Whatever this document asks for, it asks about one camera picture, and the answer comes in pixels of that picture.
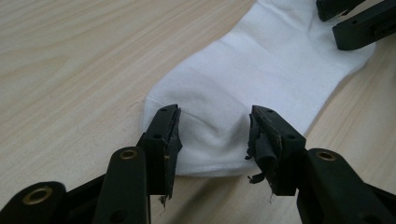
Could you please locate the white sock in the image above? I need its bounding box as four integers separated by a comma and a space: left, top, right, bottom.
142, 0, 377, 178

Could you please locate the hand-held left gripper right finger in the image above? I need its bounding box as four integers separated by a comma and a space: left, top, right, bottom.
244, 105, 307, 197

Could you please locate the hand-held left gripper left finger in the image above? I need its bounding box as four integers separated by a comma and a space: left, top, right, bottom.
135, 104, 184, 200

